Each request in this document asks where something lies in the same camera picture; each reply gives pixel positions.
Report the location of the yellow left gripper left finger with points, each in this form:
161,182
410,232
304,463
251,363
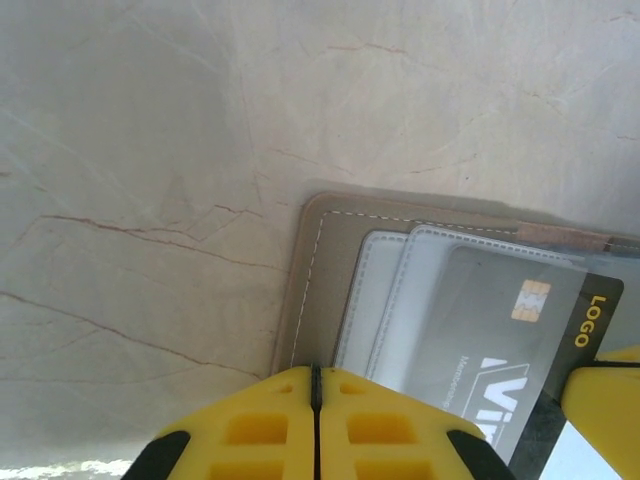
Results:
250,435

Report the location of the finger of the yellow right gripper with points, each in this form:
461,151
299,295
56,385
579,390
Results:
622,356
605,405

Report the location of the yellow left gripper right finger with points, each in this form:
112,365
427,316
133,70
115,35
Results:
400,435

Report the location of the black VIP card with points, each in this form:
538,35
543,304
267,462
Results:
600,320

